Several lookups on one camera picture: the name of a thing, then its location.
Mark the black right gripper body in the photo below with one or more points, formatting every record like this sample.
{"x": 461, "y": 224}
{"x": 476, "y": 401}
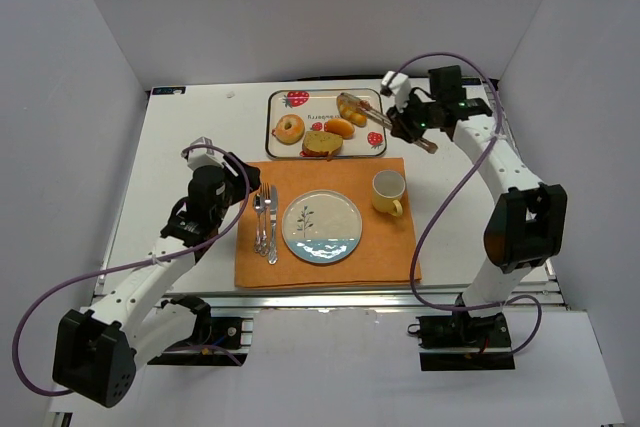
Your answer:
{"x": 403, "y": 122}

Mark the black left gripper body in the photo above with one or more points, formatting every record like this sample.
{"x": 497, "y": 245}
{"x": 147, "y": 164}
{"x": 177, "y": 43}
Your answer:
{"x": 240, "y": 173}

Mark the metal serving tongs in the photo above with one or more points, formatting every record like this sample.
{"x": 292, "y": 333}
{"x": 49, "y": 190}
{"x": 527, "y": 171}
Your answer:
{"x": 380, "y": 119}

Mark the glossy orange bun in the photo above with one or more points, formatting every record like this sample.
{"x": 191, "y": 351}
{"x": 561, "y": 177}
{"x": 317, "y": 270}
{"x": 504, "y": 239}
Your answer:
{"x": 341, "y": 127}

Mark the sliced loaf cake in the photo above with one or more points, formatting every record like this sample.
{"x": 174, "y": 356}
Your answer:
{"x": 320, "y": 144}

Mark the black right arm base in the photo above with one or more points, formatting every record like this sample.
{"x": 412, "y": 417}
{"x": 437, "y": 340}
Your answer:
{"x": 459, "y": 342}

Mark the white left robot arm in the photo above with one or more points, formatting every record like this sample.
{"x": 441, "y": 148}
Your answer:
{"x": 100, "y": 348}

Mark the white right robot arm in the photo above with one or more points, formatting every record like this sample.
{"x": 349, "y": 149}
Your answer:
{"x": 527, "y": 224}

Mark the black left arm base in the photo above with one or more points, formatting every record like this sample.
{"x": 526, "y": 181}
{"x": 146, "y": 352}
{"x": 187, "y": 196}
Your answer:
{"x": 217, "y": 340}

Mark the striped bread roll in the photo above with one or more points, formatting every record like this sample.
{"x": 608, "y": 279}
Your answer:
{"x": 348, "y": 105}

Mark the silver spoon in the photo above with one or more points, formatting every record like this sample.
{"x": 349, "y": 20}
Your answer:
{"x": 257, "y": 205}

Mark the yellow mug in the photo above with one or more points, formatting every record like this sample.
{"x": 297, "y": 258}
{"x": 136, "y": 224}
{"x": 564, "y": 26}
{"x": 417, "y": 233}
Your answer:
{"x": 388, "y": 189}

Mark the right corner label sticker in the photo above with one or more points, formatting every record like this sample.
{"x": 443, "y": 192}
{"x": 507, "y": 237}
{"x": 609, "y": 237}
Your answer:
{"x": 468, "y": 81}

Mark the corner label sticker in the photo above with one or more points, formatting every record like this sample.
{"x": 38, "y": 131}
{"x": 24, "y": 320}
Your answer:
{"x": 468, "y": 81}
{"x": 168, "y": 90}

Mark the silver fork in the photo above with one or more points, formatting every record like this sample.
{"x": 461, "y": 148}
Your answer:
{"x": 264, "y": 199}

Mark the silver table knife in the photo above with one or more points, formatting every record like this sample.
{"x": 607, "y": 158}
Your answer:
{"x": 273, "y": 208}

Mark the sugared donut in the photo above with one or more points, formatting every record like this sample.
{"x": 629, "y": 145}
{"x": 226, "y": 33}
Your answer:
{"x": 289, "y": 129}

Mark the white strawberry tray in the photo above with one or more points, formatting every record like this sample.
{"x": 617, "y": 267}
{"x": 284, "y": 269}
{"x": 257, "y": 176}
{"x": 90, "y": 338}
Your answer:
{"x": 316, "y": 107}

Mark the left corner label sticker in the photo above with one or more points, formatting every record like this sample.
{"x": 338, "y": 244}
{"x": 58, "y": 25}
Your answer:
{"x": 168, "y": 90}

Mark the white blue ceramic plate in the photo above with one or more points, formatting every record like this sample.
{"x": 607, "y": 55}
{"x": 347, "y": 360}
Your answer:
{"x": 322, "y": 227}

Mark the orange cloth placemat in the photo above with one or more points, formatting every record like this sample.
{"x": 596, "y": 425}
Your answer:
{"x": 383, "y": 255}

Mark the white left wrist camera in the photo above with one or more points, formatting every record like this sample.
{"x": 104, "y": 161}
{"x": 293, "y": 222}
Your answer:
{"x": 199, "y": 154}

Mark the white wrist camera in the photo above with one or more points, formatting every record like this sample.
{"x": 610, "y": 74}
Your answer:
{"x": 397, "y": 86}
{"x": 199, "y": 154}

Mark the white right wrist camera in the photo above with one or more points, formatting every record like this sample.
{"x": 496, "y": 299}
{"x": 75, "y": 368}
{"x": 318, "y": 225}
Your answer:
{"x": 397, "y": 86}

